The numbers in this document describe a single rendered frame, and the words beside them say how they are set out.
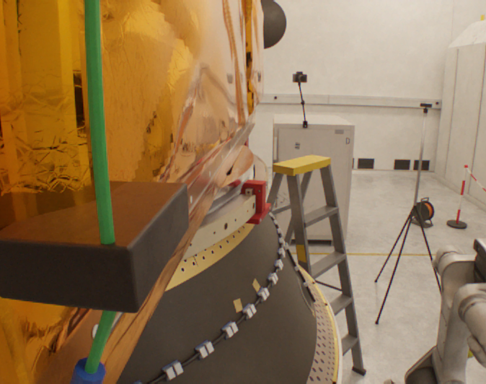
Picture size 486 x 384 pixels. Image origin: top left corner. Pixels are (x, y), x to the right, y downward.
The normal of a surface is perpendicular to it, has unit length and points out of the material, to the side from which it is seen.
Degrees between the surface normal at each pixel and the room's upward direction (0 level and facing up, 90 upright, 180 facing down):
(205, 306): 62
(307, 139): 90
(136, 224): 0
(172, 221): 90
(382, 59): 90
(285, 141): 90
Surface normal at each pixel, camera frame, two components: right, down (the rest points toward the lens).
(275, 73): -0.07, 0.29
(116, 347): 1.00, 0.03
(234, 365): 0.73, -0.30
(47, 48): 0.73, 0.21
